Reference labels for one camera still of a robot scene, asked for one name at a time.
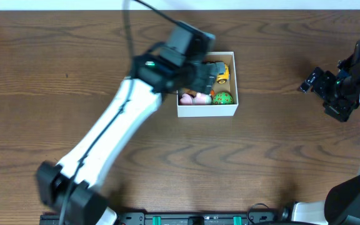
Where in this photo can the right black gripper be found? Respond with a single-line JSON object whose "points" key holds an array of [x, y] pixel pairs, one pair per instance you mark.
{"points": [[320, 91]]}

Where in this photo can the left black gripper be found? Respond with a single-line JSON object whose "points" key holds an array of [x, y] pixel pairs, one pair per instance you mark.
{"points": [[207, 75]]}

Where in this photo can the yellow grey toy truck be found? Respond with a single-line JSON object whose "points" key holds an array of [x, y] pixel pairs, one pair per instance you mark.
{"points": [[223, 75]]}

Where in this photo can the pink white pig toy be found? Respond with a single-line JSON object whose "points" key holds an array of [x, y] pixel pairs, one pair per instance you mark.
{"points": [[189, 98]]}

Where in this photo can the green number ball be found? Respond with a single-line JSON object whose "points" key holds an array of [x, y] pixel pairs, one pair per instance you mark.
{"points": [[222, 98]]}

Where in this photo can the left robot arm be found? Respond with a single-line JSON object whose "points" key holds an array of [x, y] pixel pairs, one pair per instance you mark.
{"points": [[71, 186]]}

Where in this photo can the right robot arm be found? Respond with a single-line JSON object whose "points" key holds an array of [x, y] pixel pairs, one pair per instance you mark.
{"points": [[342, 203]]}

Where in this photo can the white cardboard box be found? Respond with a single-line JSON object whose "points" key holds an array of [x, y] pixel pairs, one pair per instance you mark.
{"points": [[230, 86]]}

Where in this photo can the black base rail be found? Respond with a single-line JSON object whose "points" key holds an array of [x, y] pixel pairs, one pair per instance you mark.
{"points": [[139, 218]]}

